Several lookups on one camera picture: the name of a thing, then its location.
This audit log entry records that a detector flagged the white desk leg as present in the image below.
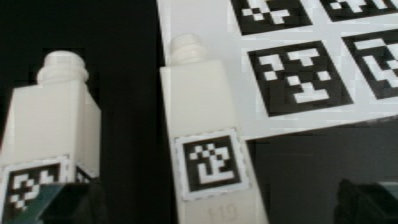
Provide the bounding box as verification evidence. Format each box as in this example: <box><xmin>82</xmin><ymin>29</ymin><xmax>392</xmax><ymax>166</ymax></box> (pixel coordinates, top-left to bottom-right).
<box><xmin>0</xmin><ymin>51</ymin><xmax>102</xmax><ymax>224</ymax></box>
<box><xmin>161</xmin><ymin>34</ymin><xmax>269</xmax><ymax>224</ymax></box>

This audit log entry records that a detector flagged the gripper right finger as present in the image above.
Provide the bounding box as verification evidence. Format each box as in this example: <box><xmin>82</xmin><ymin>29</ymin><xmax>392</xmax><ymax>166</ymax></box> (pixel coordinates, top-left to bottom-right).
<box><xmin>335</xmin><ymin>179</ymin><xmax>398</xmax><ymax>224</ymax></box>

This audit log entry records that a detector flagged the fiducial marker sheet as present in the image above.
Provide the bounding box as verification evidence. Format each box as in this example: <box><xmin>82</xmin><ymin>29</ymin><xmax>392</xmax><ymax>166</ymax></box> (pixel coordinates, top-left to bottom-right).
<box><xmin>157</xmin><ymin>0</ymin><xmax>398</xmax><ymax>139</ymax></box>

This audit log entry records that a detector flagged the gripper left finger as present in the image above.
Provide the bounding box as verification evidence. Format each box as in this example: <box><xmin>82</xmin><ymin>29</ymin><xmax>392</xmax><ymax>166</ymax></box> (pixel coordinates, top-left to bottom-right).
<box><xmin>4</xmin><ymin>181</ymin><xmax>111</xmax><ymax>224</ymax></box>

